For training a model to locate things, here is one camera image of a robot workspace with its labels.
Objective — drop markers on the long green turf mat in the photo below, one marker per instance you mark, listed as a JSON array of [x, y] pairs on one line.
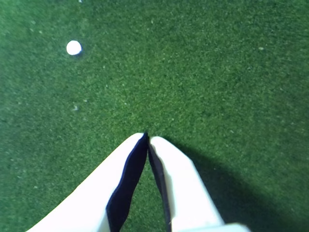
[[193, 72]]

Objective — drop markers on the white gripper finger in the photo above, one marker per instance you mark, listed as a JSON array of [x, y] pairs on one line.
[[91, 198], [183, 188]]

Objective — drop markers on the small white dot marker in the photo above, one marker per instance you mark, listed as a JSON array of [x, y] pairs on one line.
[[73, 47]]

